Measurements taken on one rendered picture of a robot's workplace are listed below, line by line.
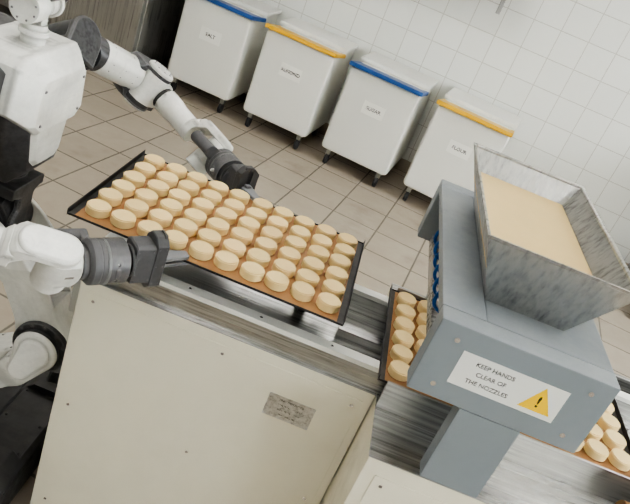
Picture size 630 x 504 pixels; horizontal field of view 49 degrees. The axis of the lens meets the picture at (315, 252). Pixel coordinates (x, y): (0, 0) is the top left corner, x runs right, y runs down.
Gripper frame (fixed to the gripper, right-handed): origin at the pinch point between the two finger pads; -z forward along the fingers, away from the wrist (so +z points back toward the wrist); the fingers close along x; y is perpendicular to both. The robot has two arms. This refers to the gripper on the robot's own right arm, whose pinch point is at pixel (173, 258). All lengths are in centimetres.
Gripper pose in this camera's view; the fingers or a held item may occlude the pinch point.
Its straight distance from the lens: 141.2
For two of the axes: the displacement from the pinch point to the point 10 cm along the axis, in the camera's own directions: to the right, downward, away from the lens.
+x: 3.4, -8.3, -4.5
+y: -5.4, -5.6, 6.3
